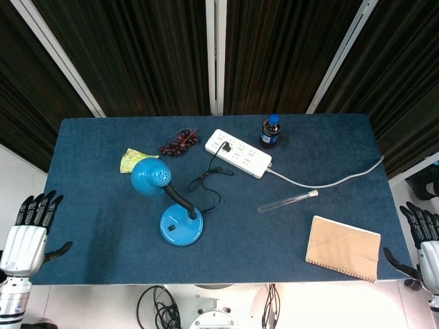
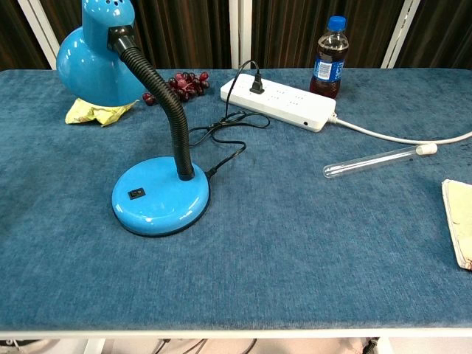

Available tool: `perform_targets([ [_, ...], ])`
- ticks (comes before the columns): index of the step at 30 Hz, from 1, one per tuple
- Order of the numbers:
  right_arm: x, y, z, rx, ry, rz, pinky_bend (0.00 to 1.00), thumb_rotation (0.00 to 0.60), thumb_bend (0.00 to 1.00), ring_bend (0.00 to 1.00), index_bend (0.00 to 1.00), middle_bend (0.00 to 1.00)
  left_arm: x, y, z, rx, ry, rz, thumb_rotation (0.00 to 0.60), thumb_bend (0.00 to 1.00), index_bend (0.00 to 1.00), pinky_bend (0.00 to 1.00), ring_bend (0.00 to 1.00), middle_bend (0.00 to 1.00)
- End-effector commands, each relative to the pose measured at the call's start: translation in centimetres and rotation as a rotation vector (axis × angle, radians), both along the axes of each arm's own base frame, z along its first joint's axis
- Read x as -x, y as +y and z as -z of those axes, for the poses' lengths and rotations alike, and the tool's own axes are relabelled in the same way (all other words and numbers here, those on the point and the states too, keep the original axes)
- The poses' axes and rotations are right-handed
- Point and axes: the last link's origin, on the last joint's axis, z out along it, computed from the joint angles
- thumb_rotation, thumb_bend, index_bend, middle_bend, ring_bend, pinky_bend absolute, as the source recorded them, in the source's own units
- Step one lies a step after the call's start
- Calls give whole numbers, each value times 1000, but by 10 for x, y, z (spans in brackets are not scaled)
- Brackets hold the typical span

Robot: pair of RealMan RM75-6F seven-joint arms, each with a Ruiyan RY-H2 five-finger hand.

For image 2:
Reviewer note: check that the clear glass test tube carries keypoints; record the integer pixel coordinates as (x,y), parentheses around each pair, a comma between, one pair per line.
(372,162)

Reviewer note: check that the yellow crumpled snack packet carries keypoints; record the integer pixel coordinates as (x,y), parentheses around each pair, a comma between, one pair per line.
(96,112)

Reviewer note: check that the single red grape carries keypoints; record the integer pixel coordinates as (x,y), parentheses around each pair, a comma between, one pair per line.
(149,98)

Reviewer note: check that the dark brown curtain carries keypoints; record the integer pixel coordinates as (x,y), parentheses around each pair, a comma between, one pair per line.
(184,33)

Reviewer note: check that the blue desk lamp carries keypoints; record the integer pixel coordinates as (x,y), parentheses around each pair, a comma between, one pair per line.
(162,191)

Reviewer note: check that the cola bottle with blue cap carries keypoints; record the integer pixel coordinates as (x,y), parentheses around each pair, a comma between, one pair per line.
(328,66)

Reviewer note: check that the bunch of red grapes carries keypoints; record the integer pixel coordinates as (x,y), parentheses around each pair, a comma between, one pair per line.
(190,85)

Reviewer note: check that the blue velvet table cloth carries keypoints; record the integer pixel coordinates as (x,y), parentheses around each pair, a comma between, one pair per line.
(280,239)

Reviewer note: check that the cream folded cloth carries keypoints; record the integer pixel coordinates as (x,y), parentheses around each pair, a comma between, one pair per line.
(459,217)

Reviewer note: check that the white power strip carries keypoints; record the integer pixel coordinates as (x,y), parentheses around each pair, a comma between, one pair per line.
(280,101)

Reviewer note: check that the white frame post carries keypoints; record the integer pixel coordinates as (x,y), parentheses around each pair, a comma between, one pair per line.
(38,29)
(400,33)
(240,33)

